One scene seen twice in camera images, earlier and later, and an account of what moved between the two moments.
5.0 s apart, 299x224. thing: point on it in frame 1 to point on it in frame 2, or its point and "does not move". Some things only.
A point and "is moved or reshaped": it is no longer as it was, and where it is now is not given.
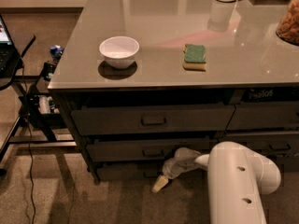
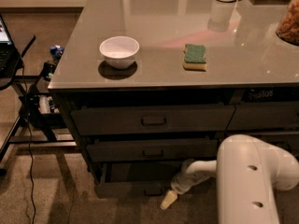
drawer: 154,120 does not move
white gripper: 173,169 to 181,183
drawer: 128,172 is moved or reshaped
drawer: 141,150 does not move
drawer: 264,116 does not move
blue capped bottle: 56,52 does not move
